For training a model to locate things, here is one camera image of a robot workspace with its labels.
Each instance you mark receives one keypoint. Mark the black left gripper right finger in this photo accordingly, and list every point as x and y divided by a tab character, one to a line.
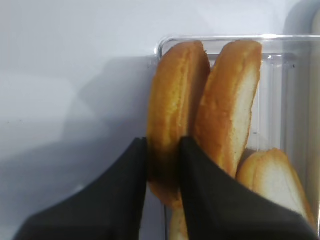
217	207

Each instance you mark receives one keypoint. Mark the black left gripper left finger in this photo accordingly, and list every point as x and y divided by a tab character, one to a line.
110	208

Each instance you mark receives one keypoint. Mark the bun half toasted bottom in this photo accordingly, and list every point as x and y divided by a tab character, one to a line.
175	95

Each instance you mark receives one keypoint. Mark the bun half bottom edge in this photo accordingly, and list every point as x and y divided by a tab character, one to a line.
178	227

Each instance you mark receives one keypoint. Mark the bun half lower right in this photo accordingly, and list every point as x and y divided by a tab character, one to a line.
271	175

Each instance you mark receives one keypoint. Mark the bun half upright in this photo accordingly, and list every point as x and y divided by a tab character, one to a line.
224	115

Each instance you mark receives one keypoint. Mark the clear bun box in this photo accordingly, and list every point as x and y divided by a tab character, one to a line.
285	111

